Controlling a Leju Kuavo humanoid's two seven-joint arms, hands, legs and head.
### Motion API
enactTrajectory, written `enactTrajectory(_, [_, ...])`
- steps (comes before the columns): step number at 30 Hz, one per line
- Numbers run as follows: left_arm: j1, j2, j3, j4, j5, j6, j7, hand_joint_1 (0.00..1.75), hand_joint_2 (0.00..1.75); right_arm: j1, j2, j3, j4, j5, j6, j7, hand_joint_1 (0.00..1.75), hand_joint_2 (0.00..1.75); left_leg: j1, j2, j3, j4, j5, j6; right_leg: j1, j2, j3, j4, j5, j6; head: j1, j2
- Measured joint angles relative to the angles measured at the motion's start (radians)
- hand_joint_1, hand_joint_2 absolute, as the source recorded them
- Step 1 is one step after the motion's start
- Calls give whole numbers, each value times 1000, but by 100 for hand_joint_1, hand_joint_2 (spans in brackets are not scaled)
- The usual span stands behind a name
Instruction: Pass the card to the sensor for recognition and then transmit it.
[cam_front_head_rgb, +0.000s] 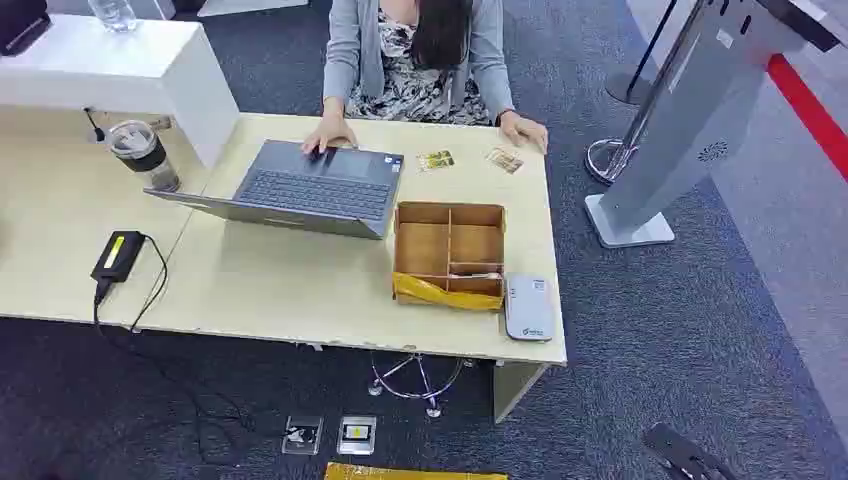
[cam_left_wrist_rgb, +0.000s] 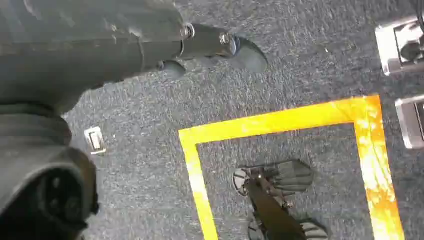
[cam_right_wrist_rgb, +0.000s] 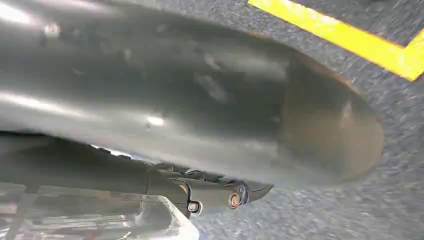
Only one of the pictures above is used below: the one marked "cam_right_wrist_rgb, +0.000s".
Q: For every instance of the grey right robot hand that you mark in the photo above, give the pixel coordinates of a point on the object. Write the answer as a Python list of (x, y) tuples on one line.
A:
[(185, 99)]

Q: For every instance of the yellow tape line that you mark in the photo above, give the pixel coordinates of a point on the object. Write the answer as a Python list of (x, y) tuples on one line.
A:
[(351, 38)]

